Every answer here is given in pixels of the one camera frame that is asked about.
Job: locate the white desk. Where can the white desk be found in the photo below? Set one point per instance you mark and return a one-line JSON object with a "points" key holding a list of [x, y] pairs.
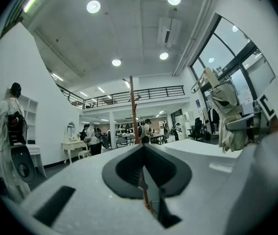
{"points": [[37, 153]]}

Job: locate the ceiling strip light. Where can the ceiling strip light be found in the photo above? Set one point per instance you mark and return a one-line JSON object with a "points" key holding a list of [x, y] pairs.
{"points": [[31, 1]]}

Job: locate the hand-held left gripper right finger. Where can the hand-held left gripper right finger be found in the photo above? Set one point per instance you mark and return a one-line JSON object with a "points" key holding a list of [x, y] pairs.
{"points": [[197, 180]]}

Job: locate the white cabinet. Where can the white cabinet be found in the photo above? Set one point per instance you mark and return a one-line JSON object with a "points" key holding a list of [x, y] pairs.
{"points": [[187, 124]]}

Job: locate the black office chair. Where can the black office chair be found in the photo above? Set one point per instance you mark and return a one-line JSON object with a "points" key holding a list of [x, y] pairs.
{"points": [[198, 128]]}

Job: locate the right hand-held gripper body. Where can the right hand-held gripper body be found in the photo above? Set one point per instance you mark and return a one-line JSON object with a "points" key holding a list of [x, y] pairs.
{"points": [[261, 121]]}

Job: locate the white open bookshelf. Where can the white open bookshelf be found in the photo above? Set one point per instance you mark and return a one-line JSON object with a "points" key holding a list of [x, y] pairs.
{"points": [[30, 116]]}

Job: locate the oval white-framed mirror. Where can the oval white-framed mirror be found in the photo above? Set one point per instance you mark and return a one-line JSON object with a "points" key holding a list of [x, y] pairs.
{"points": [[71, 128]]}

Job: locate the white upholstered stool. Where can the white upholstered stool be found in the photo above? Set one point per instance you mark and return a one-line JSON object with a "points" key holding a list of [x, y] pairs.
{"points": [[84, 153]]}

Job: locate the white ceiling air conditioner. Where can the white ceiling air conditioner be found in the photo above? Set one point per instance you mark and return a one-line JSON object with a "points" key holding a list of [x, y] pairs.
{"points": [[169, 32]]}

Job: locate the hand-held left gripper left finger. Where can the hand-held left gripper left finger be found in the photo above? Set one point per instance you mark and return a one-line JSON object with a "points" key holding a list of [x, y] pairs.
{"points": [[87, 212]]}

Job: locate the person's right forearm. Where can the person's right forearm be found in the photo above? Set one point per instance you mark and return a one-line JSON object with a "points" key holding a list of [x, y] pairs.
{"points": [[275, 125]]}

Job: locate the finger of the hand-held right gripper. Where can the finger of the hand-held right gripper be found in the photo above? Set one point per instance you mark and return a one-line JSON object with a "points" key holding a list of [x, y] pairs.
{"points": [[241, 124]]}

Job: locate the white dressing table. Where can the white dressing table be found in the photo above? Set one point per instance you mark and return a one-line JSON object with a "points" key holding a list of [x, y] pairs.
{"points": [[71, 146]]}

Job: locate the brown wooden coat rack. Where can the brown wooden coat rack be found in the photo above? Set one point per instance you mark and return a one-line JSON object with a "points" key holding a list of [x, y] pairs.
{"points": [[134, 111]]}

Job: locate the blue wall poster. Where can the blue wall poster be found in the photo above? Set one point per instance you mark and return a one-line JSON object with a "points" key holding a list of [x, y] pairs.
{"points": [[197, 103]]}

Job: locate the large black-framed window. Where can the large black-framed window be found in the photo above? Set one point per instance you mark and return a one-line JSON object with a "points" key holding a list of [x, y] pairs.
{"points": [[222, 50]]}

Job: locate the beige jacket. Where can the beige jacket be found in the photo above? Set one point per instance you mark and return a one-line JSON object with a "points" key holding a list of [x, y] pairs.
{"points": [[224, 106]]}

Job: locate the black metal railing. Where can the black metal railing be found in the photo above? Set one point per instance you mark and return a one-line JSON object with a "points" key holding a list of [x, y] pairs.
{"points": [[153, 92]]}

